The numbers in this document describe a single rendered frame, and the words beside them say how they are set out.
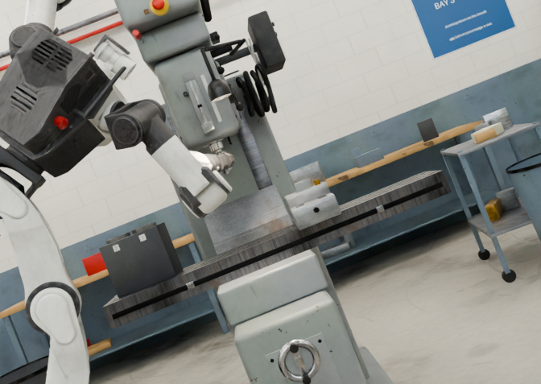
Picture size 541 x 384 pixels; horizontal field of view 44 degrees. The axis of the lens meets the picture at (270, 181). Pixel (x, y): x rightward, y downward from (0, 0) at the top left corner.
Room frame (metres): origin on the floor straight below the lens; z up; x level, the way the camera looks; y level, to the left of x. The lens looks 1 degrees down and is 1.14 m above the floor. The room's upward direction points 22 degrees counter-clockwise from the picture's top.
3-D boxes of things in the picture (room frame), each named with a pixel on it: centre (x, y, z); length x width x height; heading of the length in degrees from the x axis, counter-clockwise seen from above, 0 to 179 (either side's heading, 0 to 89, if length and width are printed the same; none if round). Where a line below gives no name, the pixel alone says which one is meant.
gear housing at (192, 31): (2.42, 0.13, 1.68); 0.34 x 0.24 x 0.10; 2
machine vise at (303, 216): (2.36, -0.10, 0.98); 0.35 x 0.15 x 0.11; 0
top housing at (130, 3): (2.40, 0.13, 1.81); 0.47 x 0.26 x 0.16; 2
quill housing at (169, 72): (2.39, 0.13, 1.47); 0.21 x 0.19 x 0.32; 92
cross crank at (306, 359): (1.88, 0.11, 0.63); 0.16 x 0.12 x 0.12; 2
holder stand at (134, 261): (2.38, 0.53, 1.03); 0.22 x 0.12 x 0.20; 85
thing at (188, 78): (2.27, 0.13, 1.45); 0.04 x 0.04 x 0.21; 2
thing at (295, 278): (2.38, 0.13, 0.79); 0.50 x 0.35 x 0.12; 2
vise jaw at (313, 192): (2.34, -0.10, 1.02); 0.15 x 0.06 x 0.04; 90
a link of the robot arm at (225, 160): (2.30, 0.17, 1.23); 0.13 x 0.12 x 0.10; 67
